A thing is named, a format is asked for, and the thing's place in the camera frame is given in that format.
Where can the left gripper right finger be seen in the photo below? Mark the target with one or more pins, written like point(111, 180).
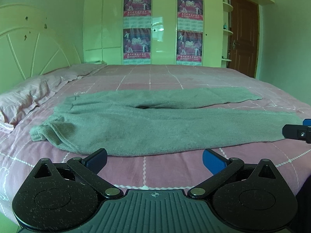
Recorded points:
point(222, 170)

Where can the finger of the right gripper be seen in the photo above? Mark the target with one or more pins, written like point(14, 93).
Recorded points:
point(297, 132)
point(307, 122)

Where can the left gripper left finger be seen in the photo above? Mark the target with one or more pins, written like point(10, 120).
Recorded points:
point(87, 170)

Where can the grey fleece pants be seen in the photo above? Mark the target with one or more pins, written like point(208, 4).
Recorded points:
point(131, 123)

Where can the pink checked bed sheet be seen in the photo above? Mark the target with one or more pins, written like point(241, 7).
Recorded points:
point(182, 170)

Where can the pink pillow near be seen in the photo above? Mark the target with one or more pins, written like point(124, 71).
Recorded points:
point(31, 93)

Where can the brown wooden door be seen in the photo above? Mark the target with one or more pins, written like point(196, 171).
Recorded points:
point(244, 41)

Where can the lower right red poster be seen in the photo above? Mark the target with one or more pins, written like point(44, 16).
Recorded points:
point(189, 48)

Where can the red poster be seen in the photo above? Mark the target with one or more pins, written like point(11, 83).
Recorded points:
point(189, 48)
point(137, 8)
point(137, 45)
point(190, 9)

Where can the cream wooden headboard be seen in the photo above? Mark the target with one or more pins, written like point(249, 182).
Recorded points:
point(30, 46)

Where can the lower left red poster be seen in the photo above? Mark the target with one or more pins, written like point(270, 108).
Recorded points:
point(137, 45)

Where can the cream corner shelves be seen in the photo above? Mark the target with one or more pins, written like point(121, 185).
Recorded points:
point(227, 33)

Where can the upper right red poster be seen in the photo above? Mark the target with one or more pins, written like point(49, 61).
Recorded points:
point(190, 9)

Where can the cream built-in wardrobe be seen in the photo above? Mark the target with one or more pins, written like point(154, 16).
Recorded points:
point(103, 26)

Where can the upper left red poster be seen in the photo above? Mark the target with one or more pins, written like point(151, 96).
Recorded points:
point(137, 8)

